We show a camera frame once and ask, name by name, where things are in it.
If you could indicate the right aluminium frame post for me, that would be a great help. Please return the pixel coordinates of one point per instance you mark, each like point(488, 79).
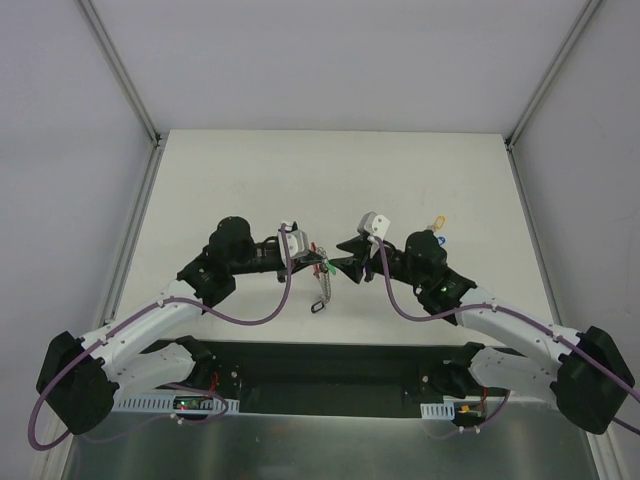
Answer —
point(571, 40)

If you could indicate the left white cable duct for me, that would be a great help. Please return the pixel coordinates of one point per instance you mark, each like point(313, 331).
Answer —
point(158, 403)

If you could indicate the red handled metal keyring holder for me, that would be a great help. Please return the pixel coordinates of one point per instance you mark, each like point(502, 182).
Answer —
point(324, 281)

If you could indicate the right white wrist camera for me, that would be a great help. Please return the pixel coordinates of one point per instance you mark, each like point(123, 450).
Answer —
point(374, 227)

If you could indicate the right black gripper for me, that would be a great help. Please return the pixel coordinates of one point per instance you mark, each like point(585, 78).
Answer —
point(365, 260)

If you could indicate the left aluminium frame post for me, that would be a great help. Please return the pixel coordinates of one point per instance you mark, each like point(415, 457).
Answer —
point(108, 49)

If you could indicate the aluminium frame post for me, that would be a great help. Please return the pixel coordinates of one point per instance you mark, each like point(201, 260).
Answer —
point(108, 49)
point(571, 40)

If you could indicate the yellow tagged key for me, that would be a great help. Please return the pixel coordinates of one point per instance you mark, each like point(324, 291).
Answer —
point(437, 224)

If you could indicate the right white cable duct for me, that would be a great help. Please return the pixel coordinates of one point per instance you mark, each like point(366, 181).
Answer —
point(444, 411)

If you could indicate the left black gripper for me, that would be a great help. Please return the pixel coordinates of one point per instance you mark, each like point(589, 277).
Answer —
point(304, 260)

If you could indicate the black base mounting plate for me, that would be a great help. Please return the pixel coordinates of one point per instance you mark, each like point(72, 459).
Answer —
point(370, 381)

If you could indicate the white cable duct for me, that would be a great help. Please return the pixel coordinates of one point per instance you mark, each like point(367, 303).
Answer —
point(158, 403)
point(444, 411)

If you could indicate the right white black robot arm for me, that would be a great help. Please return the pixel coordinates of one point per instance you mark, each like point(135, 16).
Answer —
point(582, 374)

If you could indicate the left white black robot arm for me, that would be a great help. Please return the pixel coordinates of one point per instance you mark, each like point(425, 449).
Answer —
point(82, 378)

